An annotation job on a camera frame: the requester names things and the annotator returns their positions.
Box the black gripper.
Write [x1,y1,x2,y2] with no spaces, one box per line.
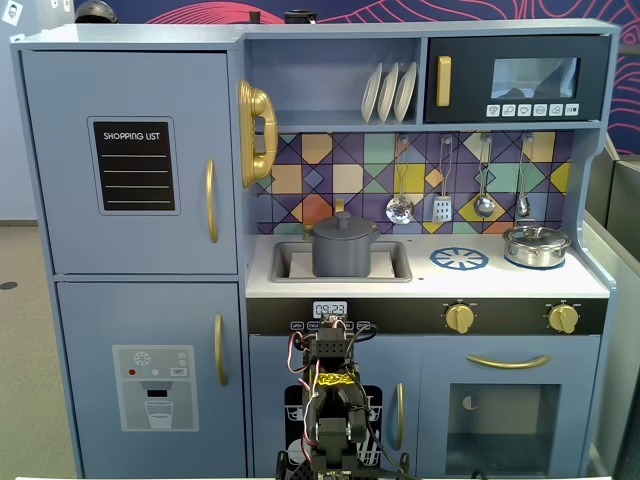
[308,328,353,343]

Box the stainless steel pot lid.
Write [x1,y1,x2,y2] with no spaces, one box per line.
[504,224,570,247]

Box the digital clock display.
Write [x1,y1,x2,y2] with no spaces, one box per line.
[312,300,349,321]

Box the blue dishwasher door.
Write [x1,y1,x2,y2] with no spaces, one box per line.
[248,335,421,477]

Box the black dishwasher dishes sticker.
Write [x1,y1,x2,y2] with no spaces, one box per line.
[283,383,384,469]

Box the gray plastic pot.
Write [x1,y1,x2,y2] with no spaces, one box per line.
[301,225,383,278]

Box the gray toy sink basin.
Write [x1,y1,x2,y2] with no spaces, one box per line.
[269,240,414,285]

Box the blue oven door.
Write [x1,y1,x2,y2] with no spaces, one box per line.
[419,335,602,477]

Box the gold stove knob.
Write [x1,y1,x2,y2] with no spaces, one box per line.
[443,301,477,335]
[546,301,582,335]

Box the gold toy faucet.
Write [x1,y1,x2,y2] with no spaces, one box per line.
[301,198,347,243]

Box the metal skimmer spoon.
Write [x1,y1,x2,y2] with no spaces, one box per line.
[384,133,417,227]

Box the metal slotted spatula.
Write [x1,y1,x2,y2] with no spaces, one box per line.
[431,133,456,224]

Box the black control panel strip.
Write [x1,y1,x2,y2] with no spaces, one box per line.
[245,297,611,338]

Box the blue toy kitchen unit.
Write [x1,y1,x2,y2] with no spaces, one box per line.
[9,18,622,479]

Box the metal ladle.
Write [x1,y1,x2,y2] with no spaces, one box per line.
[471,131,497,219]

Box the gold toy telephone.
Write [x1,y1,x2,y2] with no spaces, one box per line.
[236,78,280,190]

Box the small metal spoon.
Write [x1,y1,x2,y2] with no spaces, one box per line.
[514,131,535,219]

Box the blue fridge door with dispenser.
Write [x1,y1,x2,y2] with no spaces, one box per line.
[55,280,248,479]

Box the white toy plate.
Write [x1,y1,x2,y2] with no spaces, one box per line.
[393,60,419,124]
[360,61,384,125]
[376,61,401,125]

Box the black shopping list board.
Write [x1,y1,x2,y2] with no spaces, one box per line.
[86,115,183,218]

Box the gray desk divider panel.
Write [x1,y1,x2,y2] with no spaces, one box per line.
[581,148,640,477]

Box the black toy microwave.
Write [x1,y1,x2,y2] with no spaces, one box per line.
[423,34,613,125]

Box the blue fridge door with list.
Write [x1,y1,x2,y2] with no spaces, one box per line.
[20,49,239,276]

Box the black helmet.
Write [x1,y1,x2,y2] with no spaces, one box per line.
[73,0,119,25]

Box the portrait photo print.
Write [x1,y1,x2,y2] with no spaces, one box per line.
[1,1,26,27]

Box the gold dishwasher door handle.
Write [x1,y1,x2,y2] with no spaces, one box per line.
[394,382,406,453]

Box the gold fridge door handle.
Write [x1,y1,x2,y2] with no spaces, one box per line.
[205,159,221,245]
[213,312,229,388]

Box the gold oven door handle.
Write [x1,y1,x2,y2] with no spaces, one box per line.
[465,353,553,371]

